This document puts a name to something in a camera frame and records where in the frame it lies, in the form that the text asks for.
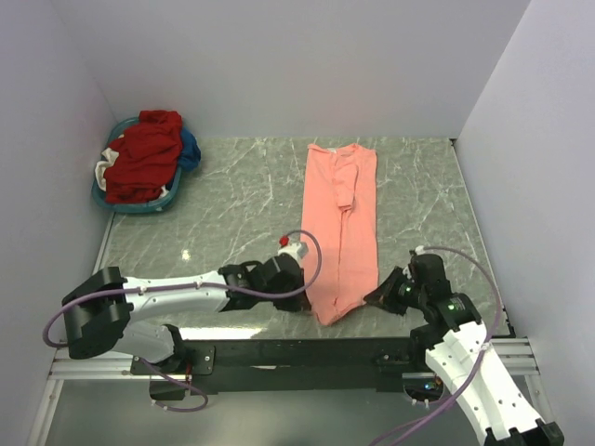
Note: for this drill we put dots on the blue t shirt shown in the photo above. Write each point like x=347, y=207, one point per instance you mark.
x=190, y=155

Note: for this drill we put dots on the red t shirt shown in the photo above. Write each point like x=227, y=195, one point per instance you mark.
x=147, y=158

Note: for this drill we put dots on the black base beam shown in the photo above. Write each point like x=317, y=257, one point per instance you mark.
x=387, y=364

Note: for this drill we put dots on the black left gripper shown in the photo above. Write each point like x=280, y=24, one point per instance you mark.
x=294, y=288

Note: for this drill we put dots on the teal laundry basket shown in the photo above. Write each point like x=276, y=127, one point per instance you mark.
x=158, y=205

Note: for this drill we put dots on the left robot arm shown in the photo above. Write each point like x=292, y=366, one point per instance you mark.
x=111, y=312

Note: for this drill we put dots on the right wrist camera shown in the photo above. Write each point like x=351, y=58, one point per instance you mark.
x=418, y=251

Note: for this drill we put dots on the pink t shirt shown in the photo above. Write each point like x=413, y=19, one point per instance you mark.
x=340, y=210

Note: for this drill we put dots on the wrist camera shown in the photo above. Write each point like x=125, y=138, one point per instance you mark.
x=418, y=251
x=296, y=250

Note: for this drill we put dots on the white t shirt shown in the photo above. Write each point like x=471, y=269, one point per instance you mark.
x=107, y=160

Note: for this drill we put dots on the aluminium rail frame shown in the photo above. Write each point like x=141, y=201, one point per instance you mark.
x=88, y=367

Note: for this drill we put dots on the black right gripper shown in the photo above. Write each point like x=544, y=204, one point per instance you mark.
x=396, y=290

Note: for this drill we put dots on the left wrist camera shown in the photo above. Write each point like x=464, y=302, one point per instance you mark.
x=296, y=250

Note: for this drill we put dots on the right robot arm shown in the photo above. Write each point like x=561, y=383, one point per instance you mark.
x=456, y=345

